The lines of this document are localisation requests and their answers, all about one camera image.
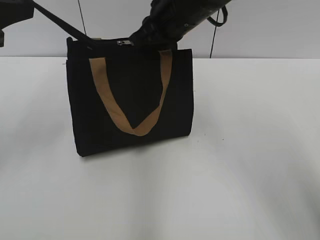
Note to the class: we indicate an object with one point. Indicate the silver zipper pull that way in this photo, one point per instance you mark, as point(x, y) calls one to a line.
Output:
point(125, 43)

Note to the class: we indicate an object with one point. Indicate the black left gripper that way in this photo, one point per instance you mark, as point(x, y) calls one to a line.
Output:
point(14, 11)

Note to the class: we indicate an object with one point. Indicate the tan front bag handle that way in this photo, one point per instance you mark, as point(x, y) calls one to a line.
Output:
point(100, 78)

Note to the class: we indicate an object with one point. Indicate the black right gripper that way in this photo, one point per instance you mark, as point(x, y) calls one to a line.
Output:
point(169, 21)

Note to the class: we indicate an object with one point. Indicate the black canvas tote bag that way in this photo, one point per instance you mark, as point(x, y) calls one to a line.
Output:
point(134, 76)

